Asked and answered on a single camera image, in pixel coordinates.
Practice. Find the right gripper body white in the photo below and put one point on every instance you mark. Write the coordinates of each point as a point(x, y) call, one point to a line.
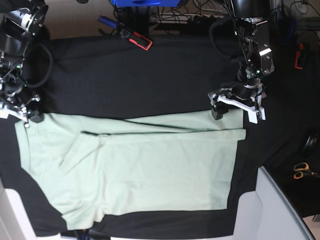
point(18, 110)

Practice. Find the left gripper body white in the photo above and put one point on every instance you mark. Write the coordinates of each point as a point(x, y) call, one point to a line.
point(245, 97)

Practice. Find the light green T-shirt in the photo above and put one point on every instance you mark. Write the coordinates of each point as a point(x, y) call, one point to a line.
point(92, 167)

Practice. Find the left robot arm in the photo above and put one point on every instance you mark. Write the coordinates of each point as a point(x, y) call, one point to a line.
point(251, 27)

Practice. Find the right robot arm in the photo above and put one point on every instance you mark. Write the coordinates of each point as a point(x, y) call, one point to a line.
point(21, 22)

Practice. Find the black round tape roll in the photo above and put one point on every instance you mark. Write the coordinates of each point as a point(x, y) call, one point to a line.
point(311, 143)

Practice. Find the grey white bin right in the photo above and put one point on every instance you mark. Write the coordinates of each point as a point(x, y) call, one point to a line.
point(267, 214)

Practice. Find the white bin left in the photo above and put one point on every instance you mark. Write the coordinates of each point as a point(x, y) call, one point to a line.
point(14, 222)

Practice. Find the red black clamp tool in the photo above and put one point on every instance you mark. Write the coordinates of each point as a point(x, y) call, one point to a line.
point(137, 39)

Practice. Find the blue base box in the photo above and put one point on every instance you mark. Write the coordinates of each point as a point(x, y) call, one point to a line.
point(146, 3)

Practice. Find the red black bracket right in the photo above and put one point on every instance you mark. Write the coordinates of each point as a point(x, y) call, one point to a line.
point(299, 56)

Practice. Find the orange handled scissors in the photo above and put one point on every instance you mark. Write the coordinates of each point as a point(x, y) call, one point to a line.
point(302, 170)

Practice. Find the blue handled tool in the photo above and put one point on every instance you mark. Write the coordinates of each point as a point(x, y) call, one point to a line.
point(108, 21)

